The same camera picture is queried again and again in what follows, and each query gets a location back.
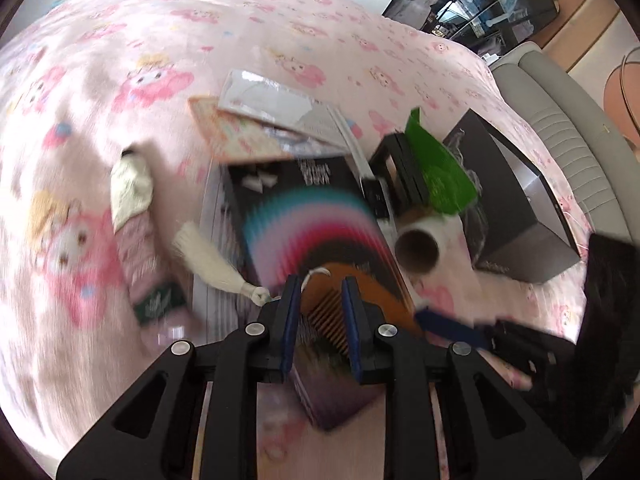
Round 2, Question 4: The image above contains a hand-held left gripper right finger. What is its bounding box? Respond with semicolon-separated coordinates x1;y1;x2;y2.
341;277;586;480

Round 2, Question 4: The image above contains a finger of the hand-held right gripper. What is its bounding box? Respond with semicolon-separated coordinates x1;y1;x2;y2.
414;306;496;352

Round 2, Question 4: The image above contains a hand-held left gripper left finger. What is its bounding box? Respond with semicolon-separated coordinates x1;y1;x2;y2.
56;274;306;480

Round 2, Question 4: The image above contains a wooden comb with white tassel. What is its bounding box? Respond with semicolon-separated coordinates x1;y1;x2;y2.
172;222;426;361

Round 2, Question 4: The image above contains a black book with rainbow cover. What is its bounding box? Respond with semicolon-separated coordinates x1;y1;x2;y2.
227;156;417;432

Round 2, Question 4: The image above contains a large black grey box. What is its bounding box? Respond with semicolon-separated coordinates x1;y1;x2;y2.
442;109;582;284

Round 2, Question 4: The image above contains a green card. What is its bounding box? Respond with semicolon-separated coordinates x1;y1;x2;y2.
404;107;479;217

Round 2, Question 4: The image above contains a pink tube with white cap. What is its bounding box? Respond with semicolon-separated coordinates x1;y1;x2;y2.
110;147;189;329

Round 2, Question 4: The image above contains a small black box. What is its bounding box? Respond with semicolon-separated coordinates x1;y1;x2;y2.
370;132;431;212

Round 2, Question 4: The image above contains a white band with black end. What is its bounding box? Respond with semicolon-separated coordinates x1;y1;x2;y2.
334;108;391;222

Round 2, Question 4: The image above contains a pink patterned booklet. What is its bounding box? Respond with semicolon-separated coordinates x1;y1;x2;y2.
189;96;301;164

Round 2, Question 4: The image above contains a grey padded sofa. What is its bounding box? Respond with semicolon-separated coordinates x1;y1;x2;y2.
487;42;640;242

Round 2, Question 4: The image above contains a round peach stool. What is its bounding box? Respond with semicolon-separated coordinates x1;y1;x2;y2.
602;45;640;141

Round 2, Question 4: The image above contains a silver foil packet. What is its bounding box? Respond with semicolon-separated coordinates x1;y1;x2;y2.
218;70;352;157

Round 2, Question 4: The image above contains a pink printed blanket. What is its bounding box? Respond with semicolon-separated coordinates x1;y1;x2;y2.
0;0;591;480

